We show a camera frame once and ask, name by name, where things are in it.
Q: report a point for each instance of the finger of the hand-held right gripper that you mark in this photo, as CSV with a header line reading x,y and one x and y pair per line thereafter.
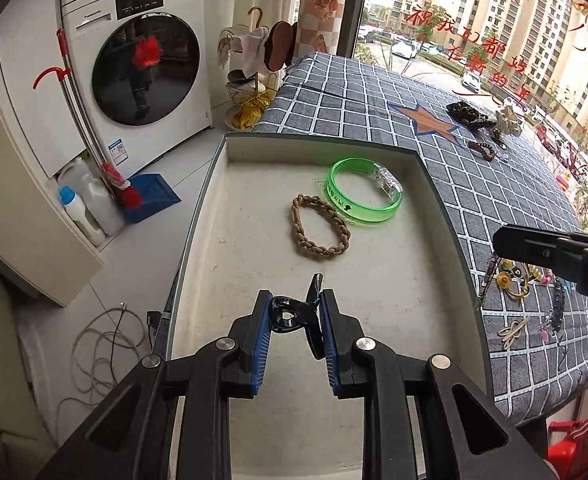
x,y
534,242

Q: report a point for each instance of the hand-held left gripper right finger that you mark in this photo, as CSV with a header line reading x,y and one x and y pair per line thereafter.
x,y
331,347

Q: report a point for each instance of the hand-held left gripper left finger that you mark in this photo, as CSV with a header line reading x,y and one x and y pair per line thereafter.
x,y
261,342

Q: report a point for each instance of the black claw hair clip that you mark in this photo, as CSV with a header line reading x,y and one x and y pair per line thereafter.
x,y
294,308

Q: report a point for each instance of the silver spiked hair clip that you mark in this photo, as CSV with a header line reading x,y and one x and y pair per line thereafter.
x,y
485,285

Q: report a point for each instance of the black beaded hair clip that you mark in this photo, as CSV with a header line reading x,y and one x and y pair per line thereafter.
x,y
557,305

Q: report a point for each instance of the white box with green sides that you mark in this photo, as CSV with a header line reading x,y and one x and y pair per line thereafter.
x,y
374,270

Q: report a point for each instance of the beige hairpin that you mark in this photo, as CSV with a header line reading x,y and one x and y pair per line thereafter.
x,y
516,330

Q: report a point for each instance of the silver earrings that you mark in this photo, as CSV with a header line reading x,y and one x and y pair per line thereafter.
x,y
506,156

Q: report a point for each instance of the pink charm earring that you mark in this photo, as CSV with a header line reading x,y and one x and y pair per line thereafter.
x,y
544,334

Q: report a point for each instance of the small dark hair clip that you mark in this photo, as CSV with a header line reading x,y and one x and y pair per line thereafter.
x,y
498,137

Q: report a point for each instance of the white flower hair clip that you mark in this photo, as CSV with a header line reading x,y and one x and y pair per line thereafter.
x,y
509,120

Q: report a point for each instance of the dark scrunchie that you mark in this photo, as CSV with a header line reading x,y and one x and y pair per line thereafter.
x,y
466,115

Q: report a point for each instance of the blue dustpan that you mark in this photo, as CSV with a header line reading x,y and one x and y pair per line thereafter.
x,y
153,195

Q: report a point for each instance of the red window decal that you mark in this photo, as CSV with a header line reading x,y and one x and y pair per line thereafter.
x,y
474,45

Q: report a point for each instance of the red plastic stool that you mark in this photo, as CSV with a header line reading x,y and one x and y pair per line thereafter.
x,y
571,447

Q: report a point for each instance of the grey checked tablecloth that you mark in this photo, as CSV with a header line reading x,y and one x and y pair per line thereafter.
x,y
374,95

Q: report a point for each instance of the white detergent bottles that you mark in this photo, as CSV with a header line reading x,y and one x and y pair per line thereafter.
x,y
98,195

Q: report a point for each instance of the white bottle with blue cap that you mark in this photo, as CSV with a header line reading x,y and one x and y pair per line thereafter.
x,y
76,212

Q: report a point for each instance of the white cabinet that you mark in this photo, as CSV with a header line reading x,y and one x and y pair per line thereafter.
x,y
18,185

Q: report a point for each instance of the brown slipper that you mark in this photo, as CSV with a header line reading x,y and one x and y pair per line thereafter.
x,y
279,45

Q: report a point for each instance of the patterned gift bag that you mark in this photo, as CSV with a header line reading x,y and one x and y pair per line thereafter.
x,y
319,20

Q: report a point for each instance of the red flower ornament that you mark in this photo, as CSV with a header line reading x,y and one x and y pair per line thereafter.
x,y
146,52

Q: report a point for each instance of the white washing machine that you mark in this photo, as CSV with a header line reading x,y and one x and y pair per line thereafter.
x,y
173,10

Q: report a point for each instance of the dark window frame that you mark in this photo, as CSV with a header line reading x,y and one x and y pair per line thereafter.
x,y
356,5

